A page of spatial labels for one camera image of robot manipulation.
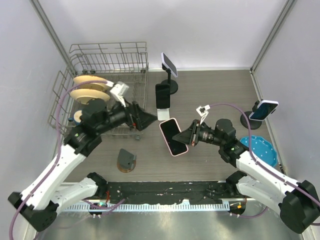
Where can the black gooseneck phone stand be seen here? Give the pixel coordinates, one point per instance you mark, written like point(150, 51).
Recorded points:
point(172, 83)

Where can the grey wire dish rack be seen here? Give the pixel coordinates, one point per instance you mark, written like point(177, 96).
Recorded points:
point(115, 61)

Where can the black phone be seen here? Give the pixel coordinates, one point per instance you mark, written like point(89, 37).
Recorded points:
point(163, 96)

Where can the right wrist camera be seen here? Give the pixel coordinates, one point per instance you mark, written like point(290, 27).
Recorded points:
point(203, 112)

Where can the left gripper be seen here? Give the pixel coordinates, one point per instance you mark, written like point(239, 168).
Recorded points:
point(134, 116)

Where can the white phone blue screen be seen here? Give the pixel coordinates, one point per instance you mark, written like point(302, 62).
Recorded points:
point(262, 109)

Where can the white folding phone stand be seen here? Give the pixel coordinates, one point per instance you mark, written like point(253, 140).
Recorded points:
point(163, 114)

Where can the pink case phone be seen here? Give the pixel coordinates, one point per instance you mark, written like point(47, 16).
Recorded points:
point(169, 128)

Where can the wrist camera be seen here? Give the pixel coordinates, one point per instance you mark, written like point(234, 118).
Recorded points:
point(203, 112)
point(118, 90)

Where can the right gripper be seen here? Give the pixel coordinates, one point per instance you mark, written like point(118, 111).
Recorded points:
point(191, 136)

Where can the front cream plate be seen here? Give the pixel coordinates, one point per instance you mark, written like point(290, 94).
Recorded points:
point(84, 95)

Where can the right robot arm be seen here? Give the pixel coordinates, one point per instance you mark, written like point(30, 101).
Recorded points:
point(297, 203)

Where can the blue ceramic mug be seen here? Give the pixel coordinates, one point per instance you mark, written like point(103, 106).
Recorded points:
point(76, 117)

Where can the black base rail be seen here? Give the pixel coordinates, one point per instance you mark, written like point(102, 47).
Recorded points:
point(168, 192)

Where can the lavender phone on stand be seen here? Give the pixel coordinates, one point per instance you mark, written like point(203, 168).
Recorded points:
point(167, 64)

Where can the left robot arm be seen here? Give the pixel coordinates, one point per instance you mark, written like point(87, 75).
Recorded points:
point(40, 203)

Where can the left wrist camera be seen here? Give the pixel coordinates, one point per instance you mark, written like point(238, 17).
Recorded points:
point(118, 90)

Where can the cream plate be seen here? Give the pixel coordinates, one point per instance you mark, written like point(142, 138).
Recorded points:
point(84, 95)
point(93, 82)

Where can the blue dotted plate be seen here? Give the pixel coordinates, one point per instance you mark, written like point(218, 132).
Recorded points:
point(264, 150)

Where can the grey phone stand wooden base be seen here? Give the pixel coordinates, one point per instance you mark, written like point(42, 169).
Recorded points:
point(126, 161)

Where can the rear cream plate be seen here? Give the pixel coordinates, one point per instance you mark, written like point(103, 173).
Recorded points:
point(93, 82)

